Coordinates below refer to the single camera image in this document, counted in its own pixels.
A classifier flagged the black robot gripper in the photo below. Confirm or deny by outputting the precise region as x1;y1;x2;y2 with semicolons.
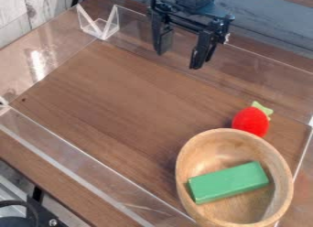
150;0;235;70

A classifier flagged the red plush strawberry toy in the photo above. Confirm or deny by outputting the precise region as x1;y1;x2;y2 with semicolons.
231;101;274;137

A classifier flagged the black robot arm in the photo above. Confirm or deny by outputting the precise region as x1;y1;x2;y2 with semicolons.
148;0;235;70

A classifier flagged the wooden bowl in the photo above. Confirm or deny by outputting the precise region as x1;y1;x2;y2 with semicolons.
175;128;293;227

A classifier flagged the green rectangular block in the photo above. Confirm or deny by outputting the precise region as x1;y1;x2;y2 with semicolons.
187;161;269;205

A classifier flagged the clear acrylic barrier wall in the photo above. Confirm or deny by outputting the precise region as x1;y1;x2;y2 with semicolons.
0;0;313;227

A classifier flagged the clear acrylic corner bracket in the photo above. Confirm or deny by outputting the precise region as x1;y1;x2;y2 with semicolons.
76;5;120;40

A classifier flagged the black clamp with cable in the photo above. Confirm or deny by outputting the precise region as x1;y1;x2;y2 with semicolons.
0;198;68;227

